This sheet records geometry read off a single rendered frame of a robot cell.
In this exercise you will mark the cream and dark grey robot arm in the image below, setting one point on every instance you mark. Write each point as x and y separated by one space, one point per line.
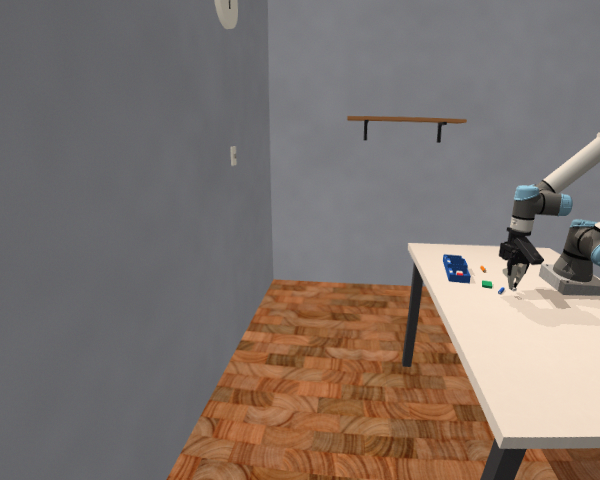
583 237

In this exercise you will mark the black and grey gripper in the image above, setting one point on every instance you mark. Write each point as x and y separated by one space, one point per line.
509 251

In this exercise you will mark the blue rack of bins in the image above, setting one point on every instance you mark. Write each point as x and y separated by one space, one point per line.
456 264

